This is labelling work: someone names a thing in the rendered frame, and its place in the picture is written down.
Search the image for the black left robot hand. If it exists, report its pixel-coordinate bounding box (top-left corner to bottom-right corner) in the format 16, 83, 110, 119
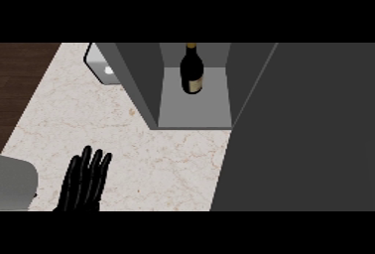
51, 145, 113, 212

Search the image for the grey cabinet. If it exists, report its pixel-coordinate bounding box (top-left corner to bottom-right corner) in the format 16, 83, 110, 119
94, 43, 278, 131

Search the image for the dark wine bottle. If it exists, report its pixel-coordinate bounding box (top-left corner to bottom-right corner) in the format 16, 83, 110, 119
178, 43, 206, 95

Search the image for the dark grey cabinet door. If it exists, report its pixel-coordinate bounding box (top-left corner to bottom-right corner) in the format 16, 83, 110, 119
209, 43, 375, 212

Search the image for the grey appliance with pale mark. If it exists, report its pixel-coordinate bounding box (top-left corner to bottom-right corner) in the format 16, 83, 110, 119
82, 43, 122, 86

